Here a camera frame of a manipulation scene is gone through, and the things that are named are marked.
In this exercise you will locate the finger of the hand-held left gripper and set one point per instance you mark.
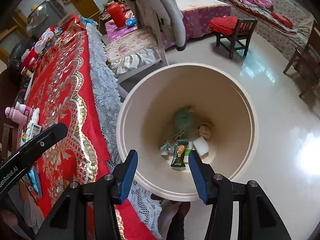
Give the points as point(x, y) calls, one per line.
point(50, 136)

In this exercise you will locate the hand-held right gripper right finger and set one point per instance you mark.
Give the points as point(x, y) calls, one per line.
point(197, 177)

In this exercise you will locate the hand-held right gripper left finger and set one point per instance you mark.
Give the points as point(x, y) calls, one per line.
point(127, 177)

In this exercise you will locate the white green carton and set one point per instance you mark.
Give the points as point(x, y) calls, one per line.
point(33, 130)

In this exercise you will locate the blue wrapper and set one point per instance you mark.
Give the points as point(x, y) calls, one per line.
point(33, 182)

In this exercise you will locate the green orange snack packet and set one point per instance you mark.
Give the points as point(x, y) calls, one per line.
point(180, 155)

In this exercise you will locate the white foam block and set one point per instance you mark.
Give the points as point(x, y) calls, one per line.
point(201, 146)

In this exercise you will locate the small wrapper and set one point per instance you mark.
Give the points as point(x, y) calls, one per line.
point(166, 148)

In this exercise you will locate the tan paper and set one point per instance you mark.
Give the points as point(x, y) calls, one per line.
point(203, 130)

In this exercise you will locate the green wrapper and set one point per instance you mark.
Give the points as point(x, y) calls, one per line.
point(183, 120)

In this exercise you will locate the beige plastic bin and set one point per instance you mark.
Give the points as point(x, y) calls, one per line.
point(225, 105)

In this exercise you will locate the person's left hand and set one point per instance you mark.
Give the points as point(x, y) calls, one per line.
point(7, 218)

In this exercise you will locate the rainbow print box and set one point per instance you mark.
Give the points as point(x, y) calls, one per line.
point(24, 138)

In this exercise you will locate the crumpled white tissue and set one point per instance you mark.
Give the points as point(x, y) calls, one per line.
point(35, 113)

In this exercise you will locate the pink thermos bottle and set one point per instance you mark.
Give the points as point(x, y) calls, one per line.
point(16, 116)

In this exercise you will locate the white bottle pink label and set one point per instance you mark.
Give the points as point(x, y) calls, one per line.
point(22, 107)

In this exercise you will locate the red embroidered tablecloth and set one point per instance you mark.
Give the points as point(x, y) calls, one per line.
point(62, 80)

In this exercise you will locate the small labelled bottle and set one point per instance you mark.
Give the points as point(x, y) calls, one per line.
point(27, 72)

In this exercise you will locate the white lace tablecloth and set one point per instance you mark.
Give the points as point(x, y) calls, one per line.
point(102, 85)

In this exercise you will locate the red jar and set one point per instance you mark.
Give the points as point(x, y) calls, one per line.
point(31, 58)

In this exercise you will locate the black plastic bag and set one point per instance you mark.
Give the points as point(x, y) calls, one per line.
point(17, 52)

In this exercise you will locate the white red plastic bag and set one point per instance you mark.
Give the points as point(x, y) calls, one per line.
point(47, 36)

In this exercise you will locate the cardboard box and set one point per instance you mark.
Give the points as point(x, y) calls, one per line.
point(66, 21)

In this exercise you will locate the chair with floral cushion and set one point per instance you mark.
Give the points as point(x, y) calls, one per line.
point(135, 52)

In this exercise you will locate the wooden shelf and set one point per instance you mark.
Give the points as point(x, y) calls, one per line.
point(21, 17)

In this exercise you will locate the small purple covered table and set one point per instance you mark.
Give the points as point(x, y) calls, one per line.
point(117, 31)

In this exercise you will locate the grey fridge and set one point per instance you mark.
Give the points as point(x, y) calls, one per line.
point(53, 10)

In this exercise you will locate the blue packet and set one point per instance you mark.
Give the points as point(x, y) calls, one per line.
point(130, 22)

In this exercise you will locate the red thermos jug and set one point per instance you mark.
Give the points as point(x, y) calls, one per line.
point(116, 13)

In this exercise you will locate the small dark wooden stool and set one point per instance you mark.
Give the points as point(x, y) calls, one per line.
point(235, 40)

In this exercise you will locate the brown wooden armchair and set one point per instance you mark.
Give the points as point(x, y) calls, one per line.
point(305, 67)

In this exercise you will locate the red seat cushion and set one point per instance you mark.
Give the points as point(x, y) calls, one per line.
point(223, 23)

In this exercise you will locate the floral sofa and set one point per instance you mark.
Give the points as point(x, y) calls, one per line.
point(280, 37)

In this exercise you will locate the purple floral covered table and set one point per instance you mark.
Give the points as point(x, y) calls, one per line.
point(200, 15)

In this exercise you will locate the grey white coat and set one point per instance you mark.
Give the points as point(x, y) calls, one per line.
point(162, 7)

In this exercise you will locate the red white patterned blanket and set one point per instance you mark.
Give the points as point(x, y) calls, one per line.
point(262, 15)

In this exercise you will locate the red pillow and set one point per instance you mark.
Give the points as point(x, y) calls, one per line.
point(282, 20)

